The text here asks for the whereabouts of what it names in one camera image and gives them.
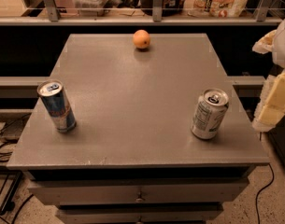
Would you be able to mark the grey power adapter box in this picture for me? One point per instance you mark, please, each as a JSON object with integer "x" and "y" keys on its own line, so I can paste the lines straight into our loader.
{"x": 12, "y": 131}

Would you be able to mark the lower drawer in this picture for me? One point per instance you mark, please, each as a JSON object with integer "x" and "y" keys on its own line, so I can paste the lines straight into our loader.
{"x": 135, "y": 214}

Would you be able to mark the blue red bull can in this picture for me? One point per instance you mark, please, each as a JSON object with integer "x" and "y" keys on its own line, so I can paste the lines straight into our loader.
{"x": 54, "y": 98}

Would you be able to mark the colourful snack bag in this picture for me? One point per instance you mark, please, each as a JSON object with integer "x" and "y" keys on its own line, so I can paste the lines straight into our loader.
{"x": 217, "y": 8}

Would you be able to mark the upper drawer with knob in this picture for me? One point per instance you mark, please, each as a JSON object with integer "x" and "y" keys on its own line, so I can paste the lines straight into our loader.
{"x": 137, "y": 191}

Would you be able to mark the orange fruit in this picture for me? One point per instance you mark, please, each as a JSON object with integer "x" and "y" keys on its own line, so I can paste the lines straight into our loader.
{"x": 141, "y": 39}

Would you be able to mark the grey drawer cabinet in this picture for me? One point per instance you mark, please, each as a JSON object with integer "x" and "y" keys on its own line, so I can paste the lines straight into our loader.
{"x": 134, "y": 113}

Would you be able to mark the white 7up can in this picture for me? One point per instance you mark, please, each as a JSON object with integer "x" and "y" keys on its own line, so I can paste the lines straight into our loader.
{"x": 208, "y": 115}

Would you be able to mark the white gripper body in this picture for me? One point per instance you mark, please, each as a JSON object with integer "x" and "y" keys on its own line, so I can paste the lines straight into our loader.
{"x": 284, "y": 46}

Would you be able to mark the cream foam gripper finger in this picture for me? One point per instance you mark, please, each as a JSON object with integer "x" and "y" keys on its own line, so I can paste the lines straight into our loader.
{"x": 271, "y": 108}
{"x": 266, "y": 43}

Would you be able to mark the grey metal shelf rail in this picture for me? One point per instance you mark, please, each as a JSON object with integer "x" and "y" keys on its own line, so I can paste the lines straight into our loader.
{"x": 128, "y": 13}

